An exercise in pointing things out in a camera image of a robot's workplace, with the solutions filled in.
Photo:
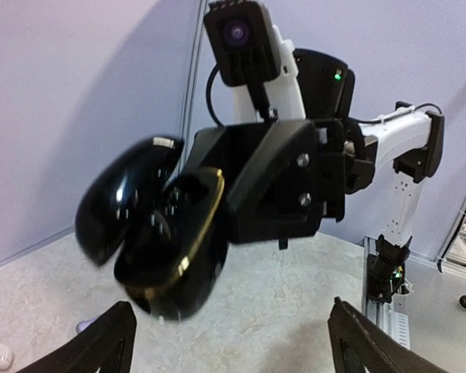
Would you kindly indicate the right aluminium corner post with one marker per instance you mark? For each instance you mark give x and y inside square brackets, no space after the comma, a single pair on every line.
[192,69]

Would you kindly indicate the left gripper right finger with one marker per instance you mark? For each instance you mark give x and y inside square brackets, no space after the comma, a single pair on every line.
[358,345]

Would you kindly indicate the black earbud case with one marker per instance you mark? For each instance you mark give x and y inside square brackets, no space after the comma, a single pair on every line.
[161,229]

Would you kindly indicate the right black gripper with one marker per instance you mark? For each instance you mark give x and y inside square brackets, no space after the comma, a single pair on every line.
[282,179]

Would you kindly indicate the purple earbud charging case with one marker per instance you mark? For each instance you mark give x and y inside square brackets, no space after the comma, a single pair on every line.
[81,326]

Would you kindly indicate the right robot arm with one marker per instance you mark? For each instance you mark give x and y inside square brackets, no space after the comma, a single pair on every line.
[410,140]

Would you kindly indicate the aluminium front rail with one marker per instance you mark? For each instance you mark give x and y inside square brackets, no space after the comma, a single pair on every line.
[385,315]

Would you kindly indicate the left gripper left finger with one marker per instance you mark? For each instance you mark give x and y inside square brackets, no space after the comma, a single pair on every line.
[106,345]

